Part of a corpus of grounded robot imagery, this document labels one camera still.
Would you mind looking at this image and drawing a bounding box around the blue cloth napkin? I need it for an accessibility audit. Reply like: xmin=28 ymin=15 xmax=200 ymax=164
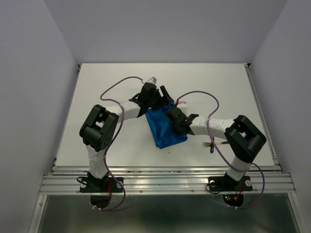
xmin=145 ymin=103 xmax=188 ymax=149

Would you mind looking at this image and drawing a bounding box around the gold spoon green handle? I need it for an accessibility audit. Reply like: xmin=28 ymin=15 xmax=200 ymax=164
xmin=210 ymin=142 xmax=214 ymax=153

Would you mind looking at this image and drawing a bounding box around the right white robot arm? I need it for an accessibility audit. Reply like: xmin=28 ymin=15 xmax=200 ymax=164
xmin=165 ymin=106 xmax=266 ymax=192

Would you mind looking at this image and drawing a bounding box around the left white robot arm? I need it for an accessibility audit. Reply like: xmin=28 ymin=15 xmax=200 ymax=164
xmin=79 ymin=83 xmax=174 ymax=191

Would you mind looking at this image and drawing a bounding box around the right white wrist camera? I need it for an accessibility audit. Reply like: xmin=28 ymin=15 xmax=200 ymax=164
xmin=176 ymin=101 xmax=188 ymax=115

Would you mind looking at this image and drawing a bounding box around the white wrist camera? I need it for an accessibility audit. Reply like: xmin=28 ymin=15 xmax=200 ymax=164
xmin=144 ymin=77 xmax=157 ymax=85
xmin=176 ymin=101 xmax=188 ymax=115

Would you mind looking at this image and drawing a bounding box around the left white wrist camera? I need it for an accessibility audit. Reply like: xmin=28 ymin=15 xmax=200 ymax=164
xmin=144 ymin=77 xmax=157 ymax=85

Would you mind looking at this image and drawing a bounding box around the gold fork green handle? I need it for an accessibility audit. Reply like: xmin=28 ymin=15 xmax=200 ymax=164
xmin=203 ymin=141 xmax=229 ymax=147

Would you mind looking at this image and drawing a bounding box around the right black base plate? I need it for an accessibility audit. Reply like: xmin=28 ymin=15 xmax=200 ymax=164
xmin=206 ymin=175 xmax=253 ymax=193

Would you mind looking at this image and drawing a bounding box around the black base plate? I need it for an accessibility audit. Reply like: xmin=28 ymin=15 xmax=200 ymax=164
xmin=206 ymin=175 xmax=253 ymax=193
xmin=76 ymin=177 xmax=123 ymax=193

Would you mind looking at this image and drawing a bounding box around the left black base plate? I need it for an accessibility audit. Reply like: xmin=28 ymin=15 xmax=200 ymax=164
xmin=76 ymin=177 xmax=123 ymax=193

